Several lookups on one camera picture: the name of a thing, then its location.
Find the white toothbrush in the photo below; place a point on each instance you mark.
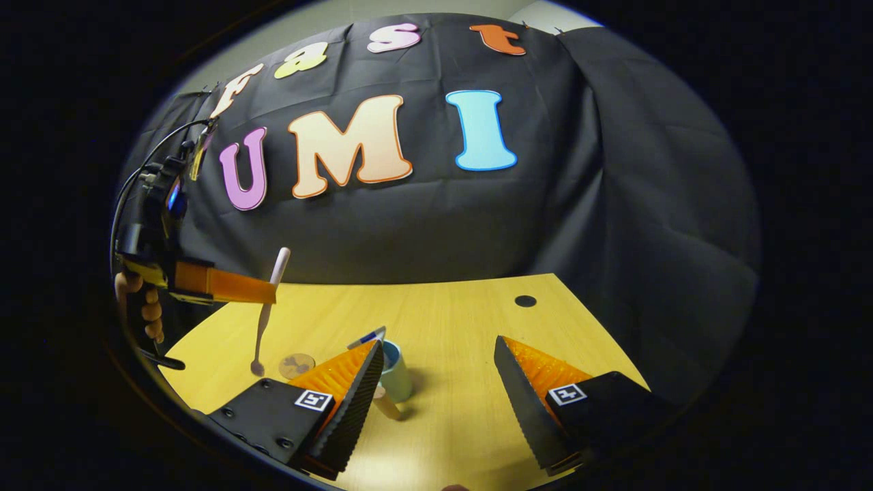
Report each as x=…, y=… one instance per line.
x=276, y=269

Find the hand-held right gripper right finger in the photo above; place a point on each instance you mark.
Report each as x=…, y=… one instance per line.
x=525, y=409

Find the black backdrop cloth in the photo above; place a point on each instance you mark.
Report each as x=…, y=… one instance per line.
x=443, y=218

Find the wooden desktop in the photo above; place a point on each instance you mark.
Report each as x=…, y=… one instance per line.
x=450, y=327

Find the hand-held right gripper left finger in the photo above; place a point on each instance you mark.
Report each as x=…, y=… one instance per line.
x=354, y=409

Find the white toothpaste tube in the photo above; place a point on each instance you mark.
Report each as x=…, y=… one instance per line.
x=372, y=335

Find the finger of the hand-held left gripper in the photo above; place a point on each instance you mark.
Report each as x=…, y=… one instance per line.
x=232, y=285

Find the round brown coaster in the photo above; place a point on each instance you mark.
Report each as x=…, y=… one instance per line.
x=297, y=366

